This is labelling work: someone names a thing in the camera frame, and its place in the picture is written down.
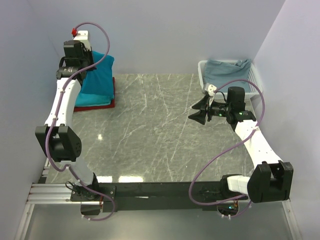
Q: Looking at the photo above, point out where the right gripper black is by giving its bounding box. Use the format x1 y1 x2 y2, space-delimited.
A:
188 96 232 126

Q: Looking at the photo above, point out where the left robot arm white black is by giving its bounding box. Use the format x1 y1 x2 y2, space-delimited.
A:
35 40 100 201

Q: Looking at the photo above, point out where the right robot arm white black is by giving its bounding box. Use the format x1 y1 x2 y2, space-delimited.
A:
189 83 294 203

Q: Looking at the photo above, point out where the grey blue t shirt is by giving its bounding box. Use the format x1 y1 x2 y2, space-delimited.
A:
202 58 252 88

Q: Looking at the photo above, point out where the folded light teal t shirt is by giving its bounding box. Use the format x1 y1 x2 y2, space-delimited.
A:
75 93 114 107

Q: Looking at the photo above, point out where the white plastic basket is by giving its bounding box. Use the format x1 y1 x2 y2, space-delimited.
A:
197 60 263 100

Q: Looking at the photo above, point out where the folded red t shirt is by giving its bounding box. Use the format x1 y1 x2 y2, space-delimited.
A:
73 77 116 113

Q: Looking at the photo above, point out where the black base beam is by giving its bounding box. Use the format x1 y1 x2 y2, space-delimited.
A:
65 181 241 215

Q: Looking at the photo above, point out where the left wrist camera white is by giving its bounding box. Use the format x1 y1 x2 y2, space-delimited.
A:
71 28 92 51

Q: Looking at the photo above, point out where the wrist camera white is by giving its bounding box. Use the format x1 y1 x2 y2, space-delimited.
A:
202 83 217 107
71 28 92 51

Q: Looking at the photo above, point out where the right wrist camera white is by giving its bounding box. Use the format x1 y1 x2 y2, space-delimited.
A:
202 83 217 107

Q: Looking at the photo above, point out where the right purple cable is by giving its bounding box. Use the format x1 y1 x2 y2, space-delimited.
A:
188 79 266 219

